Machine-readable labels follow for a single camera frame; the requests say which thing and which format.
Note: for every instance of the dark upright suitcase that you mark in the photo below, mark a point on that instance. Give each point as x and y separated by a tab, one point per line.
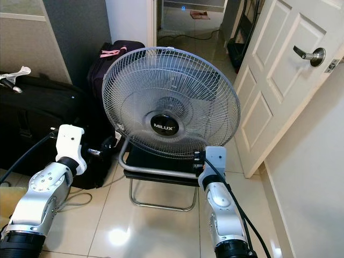
97	80

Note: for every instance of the large black luggage bag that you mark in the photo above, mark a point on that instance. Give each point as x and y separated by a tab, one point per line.
32	118

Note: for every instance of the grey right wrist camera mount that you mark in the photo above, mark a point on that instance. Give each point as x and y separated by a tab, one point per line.
216	158

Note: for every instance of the grey Milux electric fan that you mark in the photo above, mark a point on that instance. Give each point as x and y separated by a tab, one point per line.
164	126

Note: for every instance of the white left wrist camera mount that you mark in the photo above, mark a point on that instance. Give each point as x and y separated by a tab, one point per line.
70	141

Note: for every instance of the black metal stand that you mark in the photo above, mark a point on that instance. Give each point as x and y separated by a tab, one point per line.
236	54

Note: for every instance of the pink ribbon tag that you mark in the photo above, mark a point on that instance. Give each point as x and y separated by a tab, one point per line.
113	52

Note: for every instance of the silver door latch plate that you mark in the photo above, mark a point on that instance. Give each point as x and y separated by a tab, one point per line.
332	66

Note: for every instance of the black chrome-frame chair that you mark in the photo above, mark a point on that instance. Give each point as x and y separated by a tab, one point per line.
156	164

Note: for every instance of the small red flat item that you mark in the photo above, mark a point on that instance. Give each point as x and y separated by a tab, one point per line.
200	14

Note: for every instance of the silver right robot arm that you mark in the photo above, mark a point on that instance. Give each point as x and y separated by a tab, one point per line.
220	215

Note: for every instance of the white panel door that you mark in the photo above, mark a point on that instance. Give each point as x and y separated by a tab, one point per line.
274	97

